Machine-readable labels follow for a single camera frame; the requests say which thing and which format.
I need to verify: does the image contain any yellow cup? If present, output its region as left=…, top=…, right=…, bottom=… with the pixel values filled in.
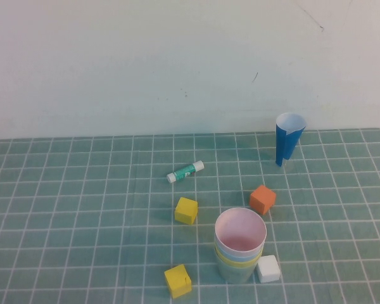
left=213, top=250, right=263, bottom=270

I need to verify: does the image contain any green white glue stick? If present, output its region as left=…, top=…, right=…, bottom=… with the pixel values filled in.
left=166, top=160, right=205, bottom=184

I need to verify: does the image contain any plain yellow cube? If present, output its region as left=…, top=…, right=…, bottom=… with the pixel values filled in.
left=174, top=196, right=199, bottom=226

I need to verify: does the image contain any green checked tablecloth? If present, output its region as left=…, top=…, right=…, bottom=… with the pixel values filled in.
left=0, top=127, right=380, bottom=304

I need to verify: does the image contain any blue paper cone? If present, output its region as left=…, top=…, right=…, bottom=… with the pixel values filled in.
left=275, top=112, right=308, bottom=168

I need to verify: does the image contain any white cube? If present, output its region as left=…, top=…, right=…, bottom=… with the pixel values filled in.
left=256, top=255, right=281, bottom=284

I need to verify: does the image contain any pink cup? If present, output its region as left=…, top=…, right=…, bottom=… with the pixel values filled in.
left=214, top=207, right=268, bottom=257

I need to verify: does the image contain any blue cup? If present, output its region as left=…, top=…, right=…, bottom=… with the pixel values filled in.
left=213, top=242, right=265, bottom=263

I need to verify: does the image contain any orange cube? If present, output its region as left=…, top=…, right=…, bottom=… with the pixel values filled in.
left=248, top=185, right=277, bottom=216

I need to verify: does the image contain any green cup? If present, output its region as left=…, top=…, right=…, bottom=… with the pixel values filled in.
left=215, top=258, right=261, bottom=284

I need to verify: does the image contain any notched yellow cube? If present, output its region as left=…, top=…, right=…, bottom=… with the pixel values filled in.
left=163, top=264, right=193, bottom=300

